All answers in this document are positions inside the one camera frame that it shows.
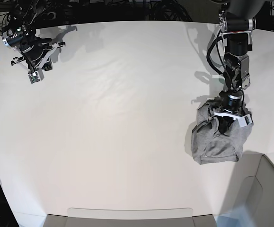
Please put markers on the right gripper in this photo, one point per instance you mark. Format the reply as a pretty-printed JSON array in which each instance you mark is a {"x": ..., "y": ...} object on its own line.
[{"x": 37, "y": 56}]

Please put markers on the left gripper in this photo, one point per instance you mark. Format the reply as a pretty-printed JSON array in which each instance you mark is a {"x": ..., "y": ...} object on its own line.
[{"x": 228, "y": 106}]

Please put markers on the grey T-shirt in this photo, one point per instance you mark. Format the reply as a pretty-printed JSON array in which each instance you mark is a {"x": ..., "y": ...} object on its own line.
[{"x": 208, "y": 145}]

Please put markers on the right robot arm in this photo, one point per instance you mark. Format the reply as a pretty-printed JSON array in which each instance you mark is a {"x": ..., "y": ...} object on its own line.
[{"x": 20, "y": 35}]

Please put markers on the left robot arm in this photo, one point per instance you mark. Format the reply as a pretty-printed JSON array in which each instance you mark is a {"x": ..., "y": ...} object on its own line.
[{"x": 237, "y": 23}]

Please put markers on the black power strip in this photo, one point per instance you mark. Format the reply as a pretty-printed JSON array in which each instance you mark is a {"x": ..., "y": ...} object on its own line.
[{"x": 49, "y": 16}]

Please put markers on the beige chair right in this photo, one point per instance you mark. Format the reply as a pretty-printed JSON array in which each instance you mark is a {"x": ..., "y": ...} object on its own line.
[{"x": 254, "y": 205}]

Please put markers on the beige chair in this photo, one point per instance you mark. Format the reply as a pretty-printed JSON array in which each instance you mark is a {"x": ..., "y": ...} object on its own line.
[
  {"x": 254, "y": 205},
  {"x": 181, "y": 217}
]

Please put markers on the beige chair back bottom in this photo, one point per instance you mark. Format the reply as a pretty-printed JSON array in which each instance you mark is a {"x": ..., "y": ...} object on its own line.
[{"x": 181, "y": 217}]

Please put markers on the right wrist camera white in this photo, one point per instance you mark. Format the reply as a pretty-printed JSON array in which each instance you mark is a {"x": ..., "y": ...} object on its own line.
[{"x": 36, "y": 76}]

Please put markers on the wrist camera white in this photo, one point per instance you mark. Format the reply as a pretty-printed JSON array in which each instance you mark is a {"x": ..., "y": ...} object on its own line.
[
  {"x": 36, "y": 76},
  {"x": 245, "y": 120}
]

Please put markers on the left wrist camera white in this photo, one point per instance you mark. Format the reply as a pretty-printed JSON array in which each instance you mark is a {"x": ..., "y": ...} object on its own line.
[{"x": 245, "y": 120}]

